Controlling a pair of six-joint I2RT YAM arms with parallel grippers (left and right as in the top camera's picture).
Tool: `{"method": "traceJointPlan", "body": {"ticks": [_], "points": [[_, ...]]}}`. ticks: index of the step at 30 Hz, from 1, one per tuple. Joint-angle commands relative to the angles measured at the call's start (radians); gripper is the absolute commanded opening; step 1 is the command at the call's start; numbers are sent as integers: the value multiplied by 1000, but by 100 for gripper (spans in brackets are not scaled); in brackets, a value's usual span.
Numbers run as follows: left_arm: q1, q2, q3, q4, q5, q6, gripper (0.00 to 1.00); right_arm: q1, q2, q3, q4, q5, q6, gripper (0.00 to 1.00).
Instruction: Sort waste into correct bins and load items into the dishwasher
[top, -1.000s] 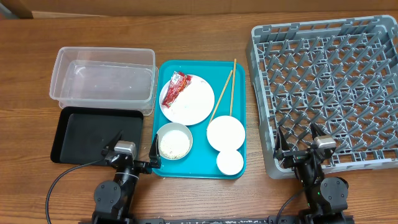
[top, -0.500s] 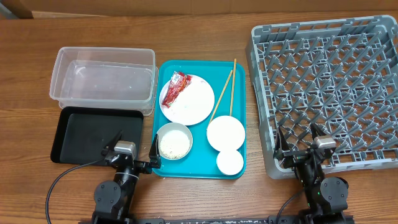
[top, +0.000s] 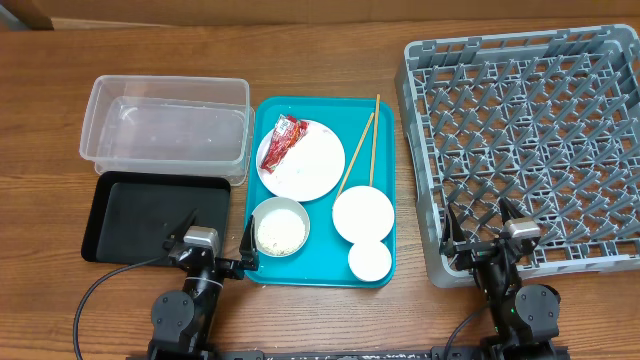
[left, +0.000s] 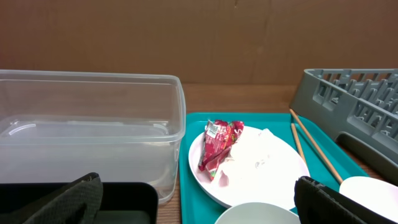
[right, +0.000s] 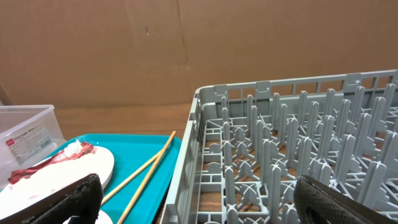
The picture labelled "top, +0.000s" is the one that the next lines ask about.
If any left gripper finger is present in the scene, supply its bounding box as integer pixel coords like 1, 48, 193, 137
239, 215, 259, 271
163, 208, 198, 250

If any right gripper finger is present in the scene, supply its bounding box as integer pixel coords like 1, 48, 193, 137
498, 197, 524, 223
439, 204, 471, 270

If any white rice pile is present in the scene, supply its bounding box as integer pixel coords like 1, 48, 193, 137
257, 209, 306, 256

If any grey bowl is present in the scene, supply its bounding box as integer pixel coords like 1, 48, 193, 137
252, 197, 310, 257

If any small white cup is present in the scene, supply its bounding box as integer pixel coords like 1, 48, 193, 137
348, 241, 392, 282

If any medium white bowl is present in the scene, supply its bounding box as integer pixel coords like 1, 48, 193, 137
332, 186, 395, 243

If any large white plate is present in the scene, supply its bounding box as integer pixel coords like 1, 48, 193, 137
255, 120, 346, 202

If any red snack wrapper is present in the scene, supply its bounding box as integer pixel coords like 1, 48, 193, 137
260, 115, 310, 173

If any wooden chopstick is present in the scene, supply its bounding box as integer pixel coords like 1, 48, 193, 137
369, 93, 381, 187
334, 112, 374, 202

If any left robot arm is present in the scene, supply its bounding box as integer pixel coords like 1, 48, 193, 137
146, 209, 259, 359

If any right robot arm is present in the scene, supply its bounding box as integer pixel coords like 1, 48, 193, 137
440, 198, 570, 360

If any grey dishwasher rack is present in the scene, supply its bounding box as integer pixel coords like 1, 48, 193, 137
396, 24, 639, 288

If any black rectangular tray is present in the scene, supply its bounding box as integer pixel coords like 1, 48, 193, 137
81, 171, 231, 265

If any clear plastic bin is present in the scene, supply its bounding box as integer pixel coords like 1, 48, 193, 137
79, 75, 255, 186

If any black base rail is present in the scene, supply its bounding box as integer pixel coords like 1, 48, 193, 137
124, 345, 571, 360

